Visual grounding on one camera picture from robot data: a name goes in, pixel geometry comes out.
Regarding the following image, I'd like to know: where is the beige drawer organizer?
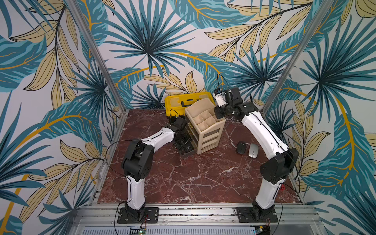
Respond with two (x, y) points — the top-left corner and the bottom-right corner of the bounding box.
(185, 98), (225, 154)

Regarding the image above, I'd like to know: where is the black computer mouse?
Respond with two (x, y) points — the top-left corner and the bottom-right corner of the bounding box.
(236, 141), (247, 155)

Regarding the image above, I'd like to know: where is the white computer mouse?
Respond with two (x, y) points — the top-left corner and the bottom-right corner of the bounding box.
(248, 144), (259, 159)

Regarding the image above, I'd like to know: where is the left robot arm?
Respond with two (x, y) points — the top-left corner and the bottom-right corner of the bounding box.
(122, 117), (195, 221)

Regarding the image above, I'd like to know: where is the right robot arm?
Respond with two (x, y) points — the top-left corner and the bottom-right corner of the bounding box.
(213, 88), (299, 222)

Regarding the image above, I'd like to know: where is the yellow black toolbox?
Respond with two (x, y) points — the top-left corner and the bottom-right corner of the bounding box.
(164, 92), (214, 118)

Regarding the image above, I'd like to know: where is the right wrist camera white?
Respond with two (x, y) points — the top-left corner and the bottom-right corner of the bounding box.
(212, 89), (228, 108)

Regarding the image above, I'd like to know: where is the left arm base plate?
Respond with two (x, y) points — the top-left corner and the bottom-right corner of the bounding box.
(117, 207), (159, 224)

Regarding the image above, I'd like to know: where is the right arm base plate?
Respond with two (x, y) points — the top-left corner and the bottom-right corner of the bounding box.
(235, 206), (279, 223)

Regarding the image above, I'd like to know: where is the aluminium front rail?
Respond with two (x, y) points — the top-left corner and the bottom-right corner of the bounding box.
(68, 203), (327, 235)

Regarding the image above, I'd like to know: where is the left aluminium corner post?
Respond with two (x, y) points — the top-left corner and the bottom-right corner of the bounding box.
(66, 0), (126, 114)

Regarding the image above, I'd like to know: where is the aluminium corner post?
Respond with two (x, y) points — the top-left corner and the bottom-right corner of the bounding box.
(262, 1), (334, 114)
(66, 0), (126, 114)

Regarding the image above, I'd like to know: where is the right aluminium corner post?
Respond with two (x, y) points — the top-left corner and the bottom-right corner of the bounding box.
(262, 1), (334, 114)

